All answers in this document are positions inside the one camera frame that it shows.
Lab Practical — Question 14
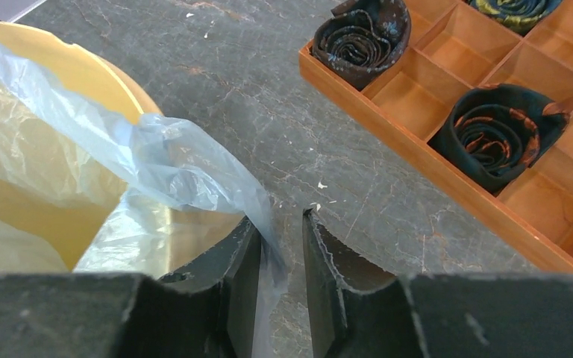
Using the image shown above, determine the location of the yellow plastic trash bin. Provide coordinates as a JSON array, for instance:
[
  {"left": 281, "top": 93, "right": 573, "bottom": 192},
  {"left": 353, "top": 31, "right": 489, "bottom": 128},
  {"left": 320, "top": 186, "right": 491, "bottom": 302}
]
[{"left": 0, "top": 19, "right": 245, "bottom": 277}]

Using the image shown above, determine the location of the wooden compartment tray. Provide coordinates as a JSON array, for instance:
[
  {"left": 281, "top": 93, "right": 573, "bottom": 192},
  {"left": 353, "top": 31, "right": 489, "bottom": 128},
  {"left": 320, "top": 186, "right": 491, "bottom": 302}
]
[{"left": 299, "top": 1, "right": 573, "bottom": 273}]

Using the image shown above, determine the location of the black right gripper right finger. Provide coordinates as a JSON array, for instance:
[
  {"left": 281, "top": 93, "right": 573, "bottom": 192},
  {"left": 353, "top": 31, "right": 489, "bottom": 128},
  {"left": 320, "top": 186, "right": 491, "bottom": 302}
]
[{"left": 302, "top": 209, "right": 573, "bottom": 357}]

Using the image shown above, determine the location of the translucent blue trash bag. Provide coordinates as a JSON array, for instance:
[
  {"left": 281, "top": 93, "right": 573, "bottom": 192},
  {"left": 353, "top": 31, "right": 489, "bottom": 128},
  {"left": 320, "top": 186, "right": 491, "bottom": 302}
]
[{"left": 0, "top": 22, "right": 287, "bottom": 357}]

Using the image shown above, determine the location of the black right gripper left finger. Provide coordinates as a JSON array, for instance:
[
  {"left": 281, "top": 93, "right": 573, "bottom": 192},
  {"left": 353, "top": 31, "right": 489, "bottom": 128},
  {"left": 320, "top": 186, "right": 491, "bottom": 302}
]
[{"left": 0, "top": 219, "right": 262, "bottom": 357}]

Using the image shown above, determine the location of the rolled tie black orange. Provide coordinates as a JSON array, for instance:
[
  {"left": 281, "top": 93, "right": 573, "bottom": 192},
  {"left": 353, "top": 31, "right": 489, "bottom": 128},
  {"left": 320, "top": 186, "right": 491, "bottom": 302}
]
[{"left": 429, "top": 83, "right": 571, "bottom": 195}]

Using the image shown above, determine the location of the rolled tie dark blue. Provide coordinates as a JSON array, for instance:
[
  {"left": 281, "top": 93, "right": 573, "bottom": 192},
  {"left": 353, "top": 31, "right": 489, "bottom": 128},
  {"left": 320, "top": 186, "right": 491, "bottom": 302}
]
[{"left": 310, "top": 0, "right": 412, "bottom": 90}]

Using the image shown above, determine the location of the rolled tie blue yellow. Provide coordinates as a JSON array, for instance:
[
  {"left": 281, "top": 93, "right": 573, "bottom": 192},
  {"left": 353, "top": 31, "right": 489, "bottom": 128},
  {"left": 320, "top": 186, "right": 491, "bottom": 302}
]
[{"left": 466, "top": 0, "right": 563, "bottom": 36}]

